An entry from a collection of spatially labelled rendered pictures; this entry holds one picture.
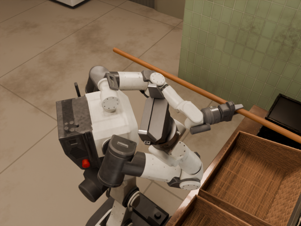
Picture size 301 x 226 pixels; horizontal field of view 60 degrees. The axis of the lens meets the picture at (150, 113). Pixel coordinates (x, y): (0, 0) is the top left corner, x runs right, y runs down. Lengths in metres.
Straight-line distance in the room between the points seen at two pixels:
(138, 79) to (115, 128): 0.35
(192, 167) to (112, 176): 0.28
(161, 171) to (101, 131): 0.26
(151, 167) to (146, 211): 1.19
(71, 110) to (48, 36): 3.34
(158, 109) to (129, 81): 0.62
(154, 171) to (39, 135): 2.12
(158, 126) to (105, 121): 0.43
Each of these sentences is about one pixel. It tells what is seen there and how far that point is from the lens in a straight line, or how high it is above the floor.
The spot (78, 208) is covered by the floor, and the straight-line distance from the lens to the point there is 2.39.
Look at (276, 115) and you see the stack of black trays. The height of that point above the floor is 0.85.
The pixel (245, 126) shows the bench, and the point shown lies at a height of 0.58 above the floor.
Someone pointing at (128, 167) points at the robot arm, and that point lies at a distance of 0.91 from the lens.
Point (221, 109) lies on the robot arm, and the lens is 1.30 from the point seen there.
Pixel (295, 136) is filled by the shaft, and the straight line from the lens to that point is 1.35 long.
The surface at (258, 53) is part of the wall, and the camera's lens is 2.66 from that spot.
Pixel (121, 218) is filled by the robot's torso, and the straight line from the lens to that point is 1.86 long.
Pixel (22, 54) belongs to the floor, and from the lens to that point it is 4.12.
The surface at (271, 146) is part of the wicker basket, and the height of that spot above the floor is 0.74.
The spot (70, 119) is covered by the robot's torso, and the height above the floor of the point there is 1.39.
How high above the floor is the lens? 2.15
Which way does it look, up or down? 48 degrees down
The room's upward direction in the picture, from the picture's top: straight up
